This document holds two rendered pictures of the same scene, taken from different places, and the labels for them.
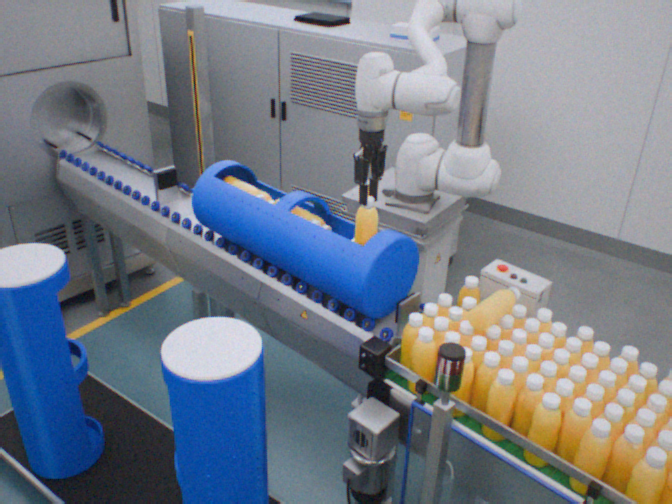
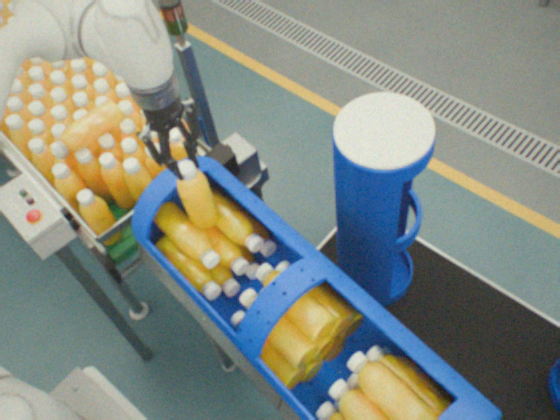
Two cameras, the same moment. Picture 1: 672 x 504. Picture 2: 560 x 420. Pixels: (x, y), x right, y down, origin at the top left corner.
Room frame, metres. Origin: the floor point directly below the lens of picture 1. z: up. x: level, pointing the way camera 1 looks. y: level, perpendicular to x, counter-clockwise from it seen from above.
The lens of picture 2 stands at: (2.58, 0.29, 2.36)
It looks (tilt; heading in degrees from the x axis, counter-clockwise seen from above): 56 degrees down; 194
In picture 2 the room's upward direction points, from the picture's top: 10 degrees counter-clockwise
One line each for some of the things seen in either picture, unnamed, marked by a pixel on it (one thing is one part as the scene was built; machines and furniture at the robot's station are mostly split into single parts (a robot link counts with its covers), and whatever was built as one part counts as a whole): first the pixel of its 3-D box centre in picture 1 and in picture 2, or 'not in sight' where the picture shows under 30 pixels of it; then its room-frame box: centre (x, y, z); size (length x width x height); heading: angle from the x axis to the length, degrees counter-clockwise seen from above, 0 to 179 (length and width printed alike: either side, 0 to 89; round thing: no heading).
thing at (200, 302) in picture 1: (204, 346); not in sight; (2.34, 0.59, 0.31); 0.06 x 0.06 x 0.63; 47
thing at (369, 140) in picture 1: (371, 143); (163, 111); (1.80, -0.09, 1.51); 0.08 x 0.07 x 0.09; 137
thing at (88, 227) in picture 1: (95, 267); not in sight; (3.01, 1.31, 0.31); 0.06 x 0.06 x 0.63; 47
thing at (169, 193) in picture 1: (166, 185); not in sight; (2.59, 0.75, 1.00); 0.10 x 0.04 x 0.15; 137
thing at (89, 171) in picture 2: not in sight; (96, 176); (1.59, -0.47, 0.99); 0.07 x 0.07 x 0.19
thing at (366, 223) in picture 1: (366, 229); (196, 195); (1.80, -0.09, 1.22); 0.07 x 0.07 x 0.19
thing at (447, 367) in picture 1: (450, 360); (172, 9); (1.16, -0.27, 1.23); 0.06 x 0.06 x 0.04
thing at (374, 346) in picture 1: (375, 358); (221, 166); (1.51, -0.13, 0.95); 0.10 x 0.07 x 0.10; 137
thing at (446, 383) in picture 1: (448, 375); (175, 21); (1.16, -0.27, 1.18); 0.06 x 0.06 x 0.05
